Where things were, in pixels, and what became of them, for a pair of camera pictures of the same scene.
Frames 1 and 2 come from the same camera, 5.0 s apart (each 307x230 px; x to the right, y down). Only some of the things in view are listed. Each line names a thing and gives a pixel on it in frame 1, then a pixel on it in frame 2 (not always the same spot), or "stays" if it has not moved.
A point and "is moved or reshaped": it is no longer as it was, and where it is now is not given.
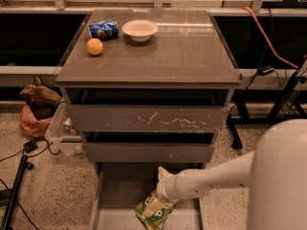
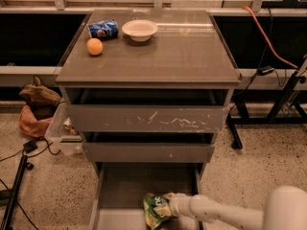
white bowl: (139, 30) stays
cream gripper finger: (153, 206) to (162, 211)
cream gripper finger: (162, 173) to (169, 195)
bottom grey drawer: (119, 186) stays
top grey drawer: (143, 119) stays
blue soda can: (104, 30) stays
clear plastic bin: (60, 136) stays
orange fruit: (95, 46) stays
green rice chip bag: (155, 219) is moved or reshaped
